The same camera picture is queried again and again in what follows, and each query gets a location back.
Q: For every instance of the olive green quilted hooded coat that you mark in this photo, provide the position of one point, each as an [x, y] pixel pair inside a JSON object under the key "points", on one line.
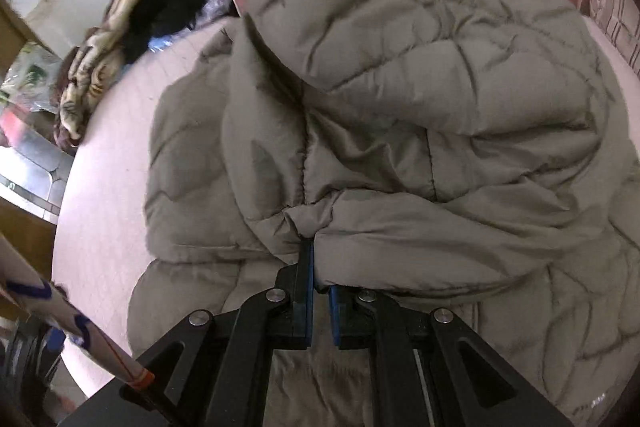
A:
{"points": [[400, 131]]}

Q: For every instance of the pink quilted sofa seat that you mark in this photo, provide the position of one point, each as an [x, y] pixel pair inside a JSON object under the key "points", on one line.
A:
{"points": [[105, 186]]}

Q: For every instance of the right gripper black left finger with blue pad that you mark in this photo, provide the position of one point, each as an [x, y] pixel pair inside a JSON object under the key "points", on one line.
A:
{"points": [[279, 318]]}

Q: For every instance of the striped floral side cushion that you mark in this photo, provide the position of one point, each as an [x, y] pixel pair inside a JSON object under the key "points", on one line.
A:
{"points": [[619, 21]]}

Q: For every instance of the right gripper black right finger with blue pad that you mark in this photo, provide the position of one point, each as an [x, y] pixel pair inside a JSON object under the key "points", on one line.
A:
{"points": [[393, 336]]}

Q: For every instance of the beige brown patterned blanket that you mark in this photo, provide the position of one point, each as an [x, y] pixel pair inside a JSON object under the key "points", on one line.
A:
{"points": [[88, 72]]}

